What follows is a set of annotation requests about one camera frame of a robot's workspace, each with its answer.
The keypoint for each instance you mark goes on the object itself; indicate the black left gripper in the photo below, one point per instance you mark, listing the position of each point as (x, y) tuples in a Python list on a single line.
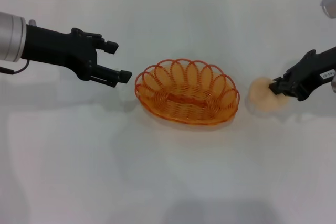
[(57, 51)]

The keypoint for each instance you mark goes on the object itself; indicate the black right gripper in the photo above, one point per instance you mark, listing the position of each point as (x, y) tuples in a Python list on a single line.
[(309, 72)]

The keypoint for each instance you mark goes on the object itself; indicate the round pale bread bun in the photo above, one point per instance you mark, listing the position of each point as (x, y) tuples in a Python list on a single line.
[(260, 98)]

